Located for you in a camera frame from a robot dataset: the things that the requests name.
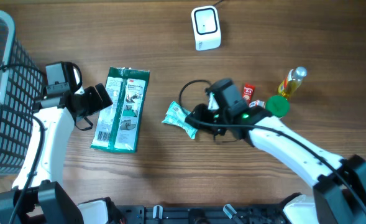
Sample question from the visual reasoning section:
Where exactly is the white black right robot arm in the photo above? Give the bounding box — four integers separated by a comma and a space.
186, 105, 366, 223

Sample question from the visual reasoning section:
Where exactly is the green 3M gloves package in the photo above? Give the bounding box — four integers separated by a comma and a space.
91, 67, 150, 153

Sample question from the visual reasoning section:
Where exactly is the red white tissue pack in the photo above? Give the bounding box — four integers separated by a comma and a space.
249, 100, 265, 108

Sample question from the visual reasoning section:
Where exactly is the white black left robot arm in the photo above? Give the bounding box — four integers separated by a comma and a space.
0, 83, 121, 223

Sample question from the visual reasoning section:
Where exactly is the yellow oil bottle silver cap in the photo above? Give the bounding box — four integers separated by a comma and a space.
277, 67, 307, 100

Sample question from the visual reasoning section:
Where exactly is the white barcode scanner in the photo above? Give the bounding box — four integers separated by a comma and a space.
191, 6, 221, 51

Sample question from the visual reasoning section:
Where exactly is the grey plastic shopping basket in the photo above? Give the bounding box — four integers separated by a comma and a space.
0, 11, 44, 175

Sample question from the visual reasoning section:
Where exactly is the red Nescafe coffee stick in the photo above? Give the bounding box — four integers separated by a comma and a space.
242, 83, 255, 105

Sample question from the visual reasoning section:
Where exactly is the pale green snack packet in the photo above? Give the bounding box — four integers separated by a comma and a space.
162, 101, 198, 139

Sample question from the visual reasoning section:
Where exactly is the green lid small jar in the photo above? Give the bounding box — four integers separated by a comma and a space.
265, 95, 290, 118

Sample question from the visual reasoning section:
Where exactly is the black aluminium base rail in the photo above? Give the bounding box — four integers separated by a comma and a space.
117, 204, 289, 224

